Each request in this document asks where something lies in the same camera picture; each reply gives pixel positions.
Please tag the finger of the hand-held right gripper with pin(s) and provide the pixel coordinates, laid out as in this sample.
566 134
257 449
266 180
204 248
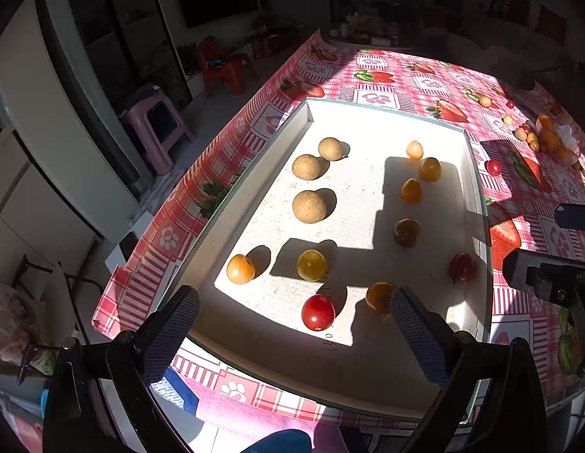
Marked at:
523 271
575 217

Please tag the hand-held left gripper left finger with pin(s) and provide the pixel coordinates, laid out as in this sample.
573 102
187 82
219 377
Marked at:
172 335

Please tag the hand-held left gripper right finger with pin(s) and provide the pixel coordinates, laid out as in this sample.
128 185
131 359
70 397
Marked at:
417 339

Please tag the dark yellow cherry tomato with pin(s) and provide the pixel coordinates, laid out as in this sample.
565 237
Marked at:
406 232

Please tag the white shallow tray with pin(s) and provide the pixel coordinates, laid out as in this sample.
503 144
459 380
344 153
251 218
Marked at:
358 198

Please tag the tan longan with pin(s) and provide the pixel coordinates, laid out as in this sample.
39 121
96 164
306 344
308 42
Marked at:
520 133
309 206
306 167
331 148
485 100

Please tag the blue clothing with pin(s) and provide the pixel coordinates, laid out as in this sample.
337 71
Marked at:
278 441

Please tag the floral cloth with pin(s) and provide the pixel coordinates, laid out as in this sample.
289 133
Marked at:
9 316

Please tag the low white cabinet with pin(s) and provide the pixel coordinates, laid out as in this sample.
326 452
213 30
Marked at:
18 207

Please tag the pink plastic stool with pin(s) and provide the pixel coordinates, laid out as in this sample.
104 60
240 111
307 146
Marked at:
155 122

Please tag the red checked strawberry tablecloth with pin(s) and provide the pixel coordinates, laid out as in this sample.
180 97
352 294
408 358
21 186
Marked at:
391 80

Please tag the tall white cabinet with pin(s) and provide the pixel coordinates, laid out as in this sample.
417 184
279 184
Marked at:
42 104

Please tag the red plastic chair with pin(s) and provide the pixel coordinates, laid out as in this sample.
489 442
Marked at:
226 68

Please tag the cluttered side table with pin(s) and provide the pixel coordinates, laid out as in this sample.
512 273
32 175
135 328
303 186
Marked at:
368 26

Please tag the metal frame chair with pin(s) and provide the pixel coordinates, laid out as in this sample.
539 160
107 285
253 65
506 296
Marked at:
51 283

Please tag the wall picture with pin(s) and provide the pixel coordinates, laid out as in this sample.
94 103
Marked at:
509 9
552 23

